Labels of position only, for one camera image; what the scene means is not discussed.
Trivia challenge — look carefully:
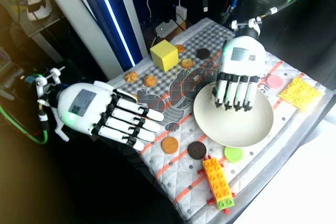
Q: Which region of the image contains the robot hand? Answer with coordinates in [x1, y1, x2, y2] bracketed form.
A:
[211, 36, 266, 112]
[54, 81, 165, 152]

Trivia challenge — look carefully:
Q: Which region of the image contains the cream round plate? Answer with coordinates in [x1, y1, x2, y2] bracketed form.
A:
[193, 81, 274, 148]

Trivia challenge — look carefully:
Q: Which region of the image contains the pink round disc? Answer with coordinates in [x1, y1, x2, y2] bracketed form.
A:
[266, 74, 284, 88]

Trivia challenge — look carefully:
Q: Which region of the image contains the dark chocolate sandwich cookie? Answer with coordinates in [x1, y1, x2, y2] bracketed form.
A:
[196, 48, 210, 60]
[187, 141, 208, 160]

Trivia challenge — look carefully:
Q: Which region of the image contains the yellow foam cube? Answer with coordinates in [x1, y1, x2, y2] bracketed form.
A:
[149, 39, 180, 72]

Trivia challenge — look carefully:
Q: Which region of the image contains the white tower with blue light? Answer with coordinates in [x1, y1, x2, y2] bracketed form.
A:
[36, 0, 150, 80]

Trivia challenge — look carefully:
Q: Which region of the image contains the white power strip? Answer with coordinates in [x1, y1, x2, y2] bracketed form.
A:
[154, 20, 185, 39]

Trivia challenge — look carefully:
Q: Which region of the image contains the green round disc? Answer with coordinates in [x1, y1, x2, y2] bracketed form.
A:
[223, 146, 244, 163]

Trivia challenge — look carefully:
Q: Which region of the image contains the white sneaker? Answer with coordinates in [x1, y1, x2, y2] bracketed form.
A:
[16, 0, 53, 22]

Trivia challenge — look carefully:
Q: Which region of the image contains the grey quilt with bear print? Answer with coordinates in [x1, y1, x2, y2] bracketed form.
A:
[107, 18, 329, 221]

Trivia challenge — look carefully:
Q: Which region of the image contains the orange and green brick block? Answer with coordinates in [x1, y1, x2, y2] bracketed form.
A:
[197, 156, 236, 210]

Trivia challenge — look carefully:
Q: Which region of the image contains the white wall charger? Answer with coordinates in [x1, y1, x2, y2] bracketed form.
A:
[175, 5, 188, 20]

